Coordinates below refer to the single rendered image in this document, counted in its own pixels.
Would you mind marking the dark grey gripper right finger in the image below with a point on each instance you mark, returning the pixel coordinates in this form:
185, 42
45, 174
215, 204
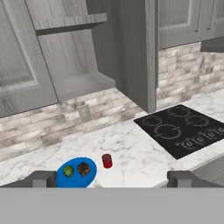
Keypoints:
179, 178

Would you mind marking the black hob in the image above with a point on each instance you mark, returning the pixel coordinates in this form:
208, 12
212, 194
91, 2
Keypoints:
182, 129

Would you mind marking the brown bread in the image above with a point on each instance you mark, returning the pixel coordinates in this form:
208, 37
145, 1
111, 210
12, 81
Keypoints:
83, 169

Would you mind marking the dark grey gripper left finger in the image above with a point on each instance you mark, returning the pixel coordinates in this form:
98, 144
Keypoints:
43, 178

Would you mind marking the grey wall socket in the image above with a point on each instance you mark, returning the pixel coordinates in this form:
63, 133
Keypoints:
84, 112

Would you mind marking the green avocado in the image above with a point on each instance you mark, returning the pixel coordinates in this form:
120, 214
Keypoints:
68, 171

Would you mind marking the blue plate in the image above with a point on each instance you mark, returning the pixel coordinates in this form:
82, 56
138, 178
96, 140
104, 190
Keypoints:
76, 172

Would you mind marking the grey wall cabinet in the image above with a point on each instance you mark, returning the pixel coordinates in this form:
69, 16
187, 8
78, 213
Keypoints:
74, 48

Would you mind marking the open grey cabinet door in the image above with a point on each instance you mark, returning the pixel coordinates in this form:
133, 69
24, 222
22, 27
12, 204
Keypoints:
139, 55

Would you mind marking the grey range hood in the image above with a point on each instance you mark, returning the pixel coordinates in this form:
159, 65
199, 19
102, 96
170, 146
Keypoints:
212, 44

